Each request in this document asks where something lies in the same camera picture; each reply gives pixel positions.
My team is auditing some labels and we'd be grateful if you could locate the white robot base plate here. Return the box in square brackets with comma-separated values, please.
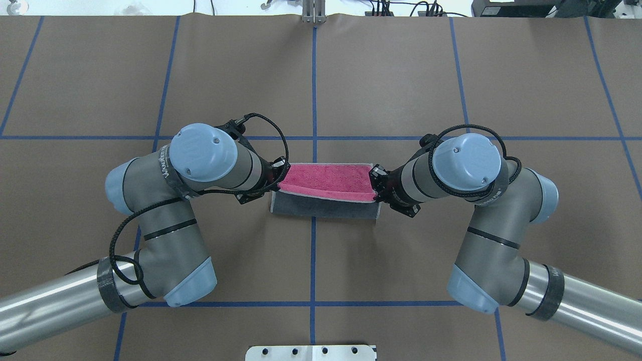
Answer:
[245, 344, 378, 360]

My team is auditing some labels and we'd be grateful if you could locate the aluminium frame post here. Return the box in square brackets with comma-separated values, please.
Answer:
[300, 0, 327, 25]

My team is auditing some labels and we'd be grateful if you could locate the pink and grey towel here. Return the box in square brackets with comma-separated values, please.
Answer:
[270, 163, 381, 220]

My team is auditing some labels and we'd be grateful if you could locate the black electronics box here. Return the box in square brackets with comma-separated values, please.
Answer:
[470, 1, 557, 18]

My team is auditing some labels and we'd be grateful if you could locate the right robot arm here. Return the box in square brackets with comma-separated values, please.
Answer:
[369, 132, 640, 354]

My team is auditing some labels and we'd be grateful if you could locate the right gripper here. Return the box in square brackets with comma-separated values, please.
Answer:
[369, 164, 420, 218]

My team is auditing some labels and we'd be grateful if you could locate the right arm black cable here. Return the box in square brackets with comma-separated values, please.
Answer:
[419, 124, 523, 197]

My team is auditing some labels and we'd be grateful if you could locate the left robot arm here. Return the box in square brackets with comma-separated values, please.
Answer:
[2, 119, 289, 356]

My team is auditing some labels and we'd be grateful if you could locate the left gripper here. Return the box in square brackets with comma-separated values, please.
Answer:
[236, 157, 290, 204]

